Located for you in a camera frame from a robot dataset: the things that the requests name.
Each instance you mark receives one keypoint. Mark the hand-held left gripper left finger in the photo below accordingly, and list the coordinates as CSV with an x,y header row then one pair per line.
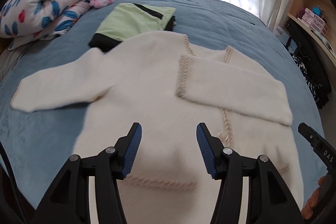
x,y
132,153

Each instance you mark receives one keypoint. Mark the green and black garment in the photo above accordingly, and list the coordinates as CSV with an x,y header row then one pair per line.
x,y
123,22

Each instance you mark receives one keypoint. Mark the pink storage drawers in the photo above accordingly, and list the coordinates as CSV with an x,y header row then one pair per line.
x,y
312,19

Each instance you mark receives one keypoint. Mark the white cardboard box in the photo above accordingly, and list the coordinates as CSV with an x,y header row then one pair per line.
x,y
281,33

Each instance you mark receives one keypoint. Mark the black hanging bag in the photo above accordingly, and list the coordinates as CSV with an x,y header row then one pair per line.
x,y
312,64

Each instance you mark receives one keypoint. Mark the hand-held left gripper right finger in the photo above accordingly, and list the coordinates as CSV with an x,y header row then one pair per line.
x,y
206,153

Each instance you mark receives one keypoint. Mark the blue bed sheet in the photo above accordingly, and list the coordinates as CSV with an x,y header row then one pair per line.
x,y
223,24

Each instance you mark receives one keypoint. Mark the white fuzzy sweater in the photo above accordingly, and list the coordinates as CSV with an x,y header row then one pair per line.
x,y
147,82

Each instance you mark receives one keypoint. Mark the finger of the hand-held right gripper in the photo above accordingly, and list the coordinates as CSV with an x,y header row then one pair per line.
x,y
309,136

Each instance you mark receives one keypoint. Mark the person's right hand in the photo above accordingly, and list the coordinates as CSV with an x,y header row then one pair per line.
x,y
313,200

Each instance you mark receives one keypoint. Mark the floral quilt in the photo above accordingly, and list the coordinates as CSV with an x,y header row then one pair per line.
x,y
39,8

